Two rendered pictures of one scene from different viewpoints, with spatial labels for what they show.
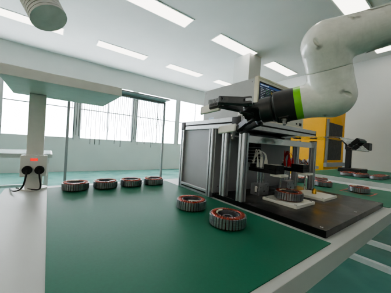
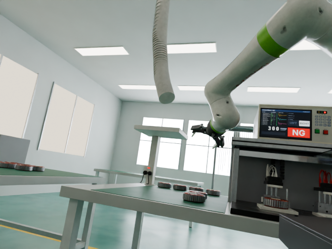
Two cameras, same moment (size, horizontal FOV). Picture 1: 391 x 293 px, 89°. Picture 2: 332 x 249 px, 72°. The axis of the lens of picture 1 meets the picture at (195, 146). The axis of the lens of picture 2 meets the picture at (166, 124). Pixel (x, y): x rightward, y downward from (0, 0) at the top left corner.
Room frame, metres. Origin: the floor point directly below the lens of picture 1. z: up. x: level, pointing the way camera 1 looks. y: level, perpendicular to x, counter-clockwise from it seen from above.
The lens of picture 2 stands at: (-0.24, -0.97, 0.88)
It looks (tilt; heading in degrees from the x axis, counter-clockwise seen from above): 11 degrees up; 54
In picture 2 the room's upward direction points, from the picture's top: 8 degrees clockwise
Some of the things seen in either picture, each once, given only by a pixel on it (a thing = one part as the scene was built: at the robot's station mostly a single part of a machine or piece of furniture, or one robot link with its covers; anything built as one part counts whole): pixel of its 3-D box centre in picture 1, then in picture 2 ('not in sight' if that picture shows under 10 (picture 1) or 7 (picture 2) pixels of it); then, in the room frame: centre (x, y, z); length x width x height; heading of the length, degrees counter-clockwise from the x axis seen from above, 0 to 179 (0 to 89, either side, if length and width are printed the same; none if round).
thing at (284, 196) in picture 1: (288, 194); (275, 202); (0.85, -0.41, 0.80); 0.11 x 0.11 x 0.04
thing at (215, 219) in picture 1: (227, 218); (193, 197); (0.62, -0.11, 0.77); 0.11 x 0.11 x 0.04
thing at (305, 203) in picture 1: (288, 200); (275, 208); (0.85, -0.41, 0.78); 0.15 x 0.15 x 0.01; 36
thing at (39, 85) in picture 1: (63, 139); (159, 157); (0.86, 0.57, 0.98); 0.37 x 0.35 x 0.46; 126
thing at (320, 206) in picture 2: (286, 185); (324, 209); (1.11, -0.52, 0.80); 0.07 x 0.05 x 0.06; 126
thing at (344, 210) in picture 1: (298, 200); (304, 216); (0.94, -0.50, 0.76); 0.64 x 0.47 x 0.02; 126
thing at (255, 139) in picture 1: (284, 142); (300, 158); (1.01, -0.45, 1.03); 0.62 x 0.01 x 0.03; 126
